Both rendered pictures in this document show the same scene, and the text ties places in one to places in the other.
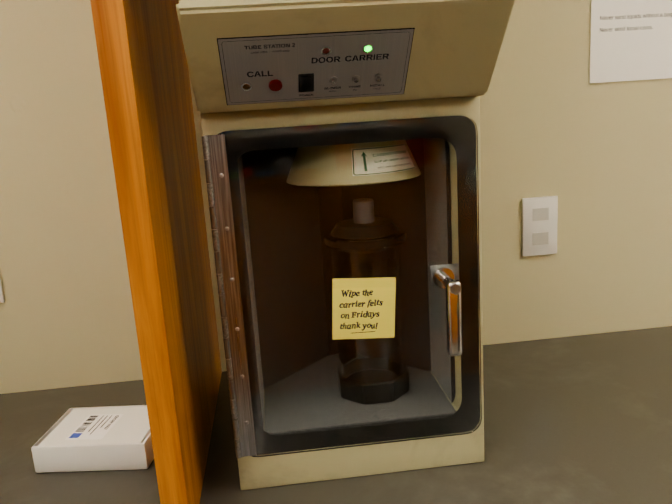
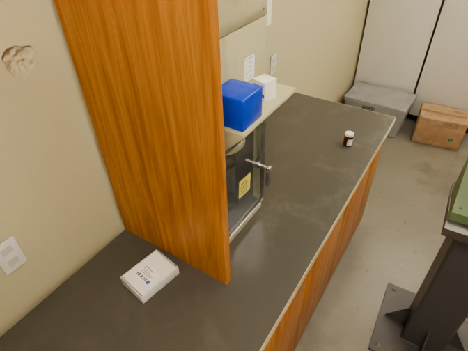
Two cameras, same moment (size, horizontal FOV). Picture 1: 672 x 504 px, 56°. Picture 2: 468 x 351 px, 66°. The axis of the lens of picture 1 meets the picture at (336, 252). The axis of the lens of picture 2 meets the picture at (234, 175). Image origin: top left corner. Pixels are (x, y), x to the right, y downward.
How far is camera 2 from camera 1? 0.98 m
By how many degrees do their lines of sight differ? 52
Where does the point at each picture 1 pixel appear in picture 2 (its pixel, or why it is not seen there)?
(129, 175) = (223, 192)
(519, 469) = (270, 203)
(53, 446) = (148, 290)
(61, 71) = (24, 129)
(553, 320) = not seen: hidden behind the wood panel
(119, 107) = (222, 173)
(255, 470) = not seen: hidden behind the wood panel
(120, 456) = (171, 276)
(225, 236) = not seen: hidden behind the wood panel
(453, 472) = (258, 214)
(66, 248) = (50, 216)
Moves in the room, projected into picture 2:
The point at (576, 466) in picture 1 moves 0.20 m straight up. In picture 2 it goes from (280, 193) to (283, 157)
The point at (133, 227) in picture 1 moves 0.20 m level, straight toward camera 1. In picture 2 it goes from (223, 206) to (293, 223)
